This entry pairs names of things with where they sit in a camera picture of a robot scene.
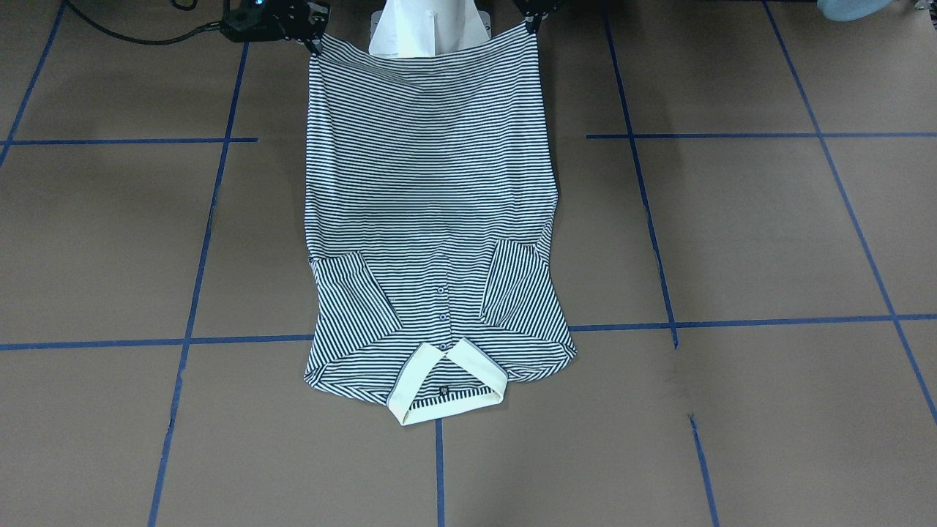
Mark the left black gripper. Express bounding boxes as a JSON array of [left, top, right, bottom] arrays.
[[512, 0, 564, 34]]

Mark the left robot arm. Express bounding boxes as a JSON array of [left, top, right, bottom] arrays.
[[512, 1, 891, 34]]

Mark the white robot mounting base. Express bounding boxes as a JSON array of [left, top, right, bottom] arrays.
[[367, 1, 492, 58]]

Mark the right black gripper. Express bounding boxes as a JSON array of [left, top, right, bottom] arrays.
[[221, 1, 332, 56]]

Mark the navy white striped polo shirt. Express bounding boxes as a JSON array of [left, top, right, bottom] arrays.
[[304, 23, 577, 426]]

